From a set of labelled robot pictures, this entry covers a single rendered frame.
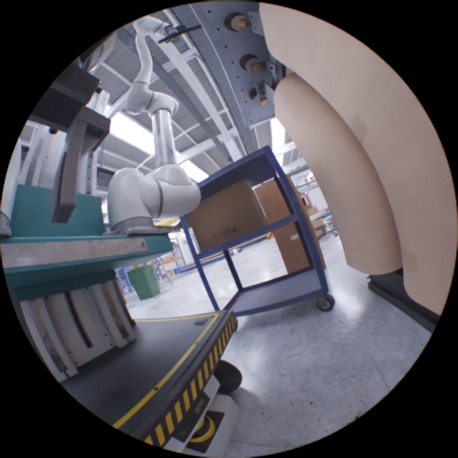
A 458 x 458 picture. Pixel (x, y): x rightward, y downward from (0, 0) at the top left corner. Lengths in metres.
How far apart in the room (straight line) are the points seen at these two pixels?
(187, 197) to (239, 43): 0.83
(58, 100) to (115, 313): 0.54
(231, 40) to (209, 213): 0.98
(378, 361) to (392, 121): 0.61
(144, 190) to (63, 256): 0.33
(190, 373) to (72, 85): 0.40
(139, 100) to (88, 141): 0.79
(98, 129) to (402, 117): 0.40
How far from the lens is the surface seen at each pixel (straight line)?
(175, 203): 0.57
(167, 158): 0.68
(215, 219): 0.86
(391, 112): 0.35
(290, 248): 1.37
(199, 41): 4.44
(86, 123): 0.16
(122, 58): 9.85
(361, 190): 0.57
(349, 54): 0.39
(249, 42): 0.98
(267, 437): 0.54
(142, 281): 4.03
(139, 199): 0.51
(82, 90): 0.18
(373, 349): 0.65
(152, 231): 0.47
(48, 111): 0.19
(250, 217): 0.79
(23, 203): 0.55
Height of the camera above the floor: 0.51
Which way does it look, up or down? 7 degrees up
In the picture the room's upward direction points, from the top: 21 degrees counter-clockwise
